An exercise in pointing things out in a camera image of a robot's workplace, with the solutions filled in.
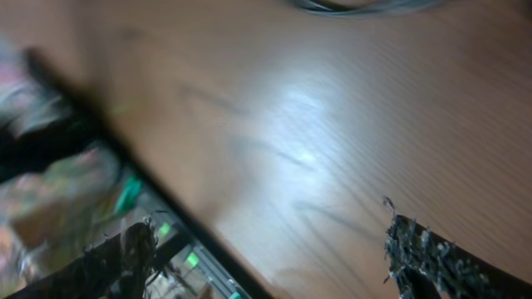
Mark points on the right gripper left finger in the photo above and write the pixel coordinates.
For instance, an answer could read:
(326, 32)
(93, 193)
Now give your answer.
(118, 268)

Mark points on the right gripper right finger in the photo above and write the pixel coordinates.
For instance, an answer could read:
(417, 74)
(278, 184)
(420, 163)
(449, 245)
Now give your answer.
(426, 265)

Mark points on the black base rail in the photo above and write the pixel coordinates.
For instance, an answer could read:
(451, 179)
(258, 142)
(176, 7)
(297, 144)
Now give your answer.
(82, 101)

